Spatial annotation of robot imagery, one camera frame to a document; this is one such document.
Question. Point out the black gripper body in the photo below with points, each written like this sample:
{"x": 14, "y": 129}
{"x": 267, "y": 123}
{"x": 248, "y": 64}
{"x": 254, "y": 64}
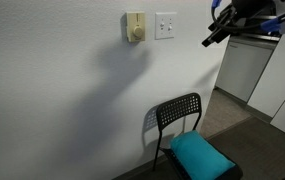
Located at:
{"x": 250, "y": 6}

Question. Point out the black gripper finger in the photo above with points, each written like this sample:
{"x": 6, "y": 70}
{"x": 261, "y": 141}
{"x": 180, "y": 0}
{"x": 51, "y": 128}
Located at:
{"x": 215, "y": 37}
{"x": 220, "y": 20}

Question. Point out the white light switch toggle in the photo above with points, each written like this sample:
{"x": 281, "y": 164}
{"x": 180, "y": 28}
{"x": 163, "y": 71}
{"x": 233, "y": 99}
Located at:
{"x": 170, "y": 28}
{"x": 162, "y": 25}

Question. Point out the stainless steel microwave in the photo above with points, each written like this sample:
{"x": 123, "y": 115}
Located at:
{"x": 272, "y": 36}

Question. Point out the white kitchen counter cabinet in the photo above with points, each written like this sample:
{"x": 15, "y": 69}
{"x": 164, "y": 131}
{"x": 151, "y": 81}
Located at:
{"x": 242, "y": 70}

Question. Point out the tall white cabinet panel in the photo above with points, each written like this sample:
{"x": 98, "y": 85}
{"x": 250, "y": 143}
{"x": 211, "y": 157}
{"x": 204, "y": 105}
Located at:
{"x": 278, "y": 66}

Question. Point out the black perforated metal chair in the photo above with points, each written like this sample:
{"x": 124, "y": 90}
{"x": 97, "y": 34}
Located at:
{"x": 178, "y": 108}

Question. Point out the teal cushion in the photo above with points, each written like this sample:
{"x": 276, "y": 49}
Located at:
{"x": 198, "y": 156}

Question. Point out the white double switch plate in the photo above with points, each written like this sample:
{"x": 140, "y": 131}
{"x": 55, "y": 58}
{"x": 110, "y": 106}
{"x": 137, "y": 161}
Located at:
{"x": 165, "y": 34}

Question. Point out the beige wall thermostat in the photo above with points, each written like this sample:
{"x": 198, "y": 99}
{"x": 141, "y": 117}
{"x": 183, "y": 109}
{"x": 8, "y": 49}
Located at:
{"x": 135, "y": 26}

